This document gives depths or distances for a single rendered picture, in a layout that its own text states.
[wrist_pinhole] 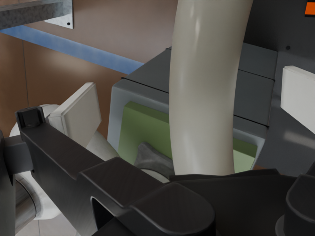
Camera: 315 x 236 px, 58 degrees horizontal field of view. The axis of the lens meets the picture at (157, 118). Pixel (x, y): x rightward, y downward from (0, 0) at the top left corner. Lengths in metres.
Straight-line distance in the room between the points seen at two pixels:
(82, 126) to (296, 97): 0.13
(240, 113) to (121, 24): 1.03
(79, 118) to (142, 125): 0.54
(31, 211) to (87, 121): 0.38
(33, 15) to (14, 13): 0.12
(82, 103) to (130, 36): 1.44
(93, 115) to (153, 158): 0.52
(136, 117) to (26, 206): 0.32
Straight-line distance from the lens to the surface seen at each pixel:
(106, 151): 0.60
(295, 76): 0.20
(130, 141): 0.74
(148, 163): 0.70
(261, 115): 0.77
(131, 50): 1.62
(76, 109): 0.16
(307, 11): 1.37
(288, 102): 0.21
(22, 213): 0.53
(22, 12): 1.58
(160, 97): 0.72
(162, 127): 0.68
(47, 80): 2.06
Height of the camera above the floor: 1.38
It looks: 55 degrees down
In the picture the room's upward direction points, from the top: 139 degrees counter-clockwise
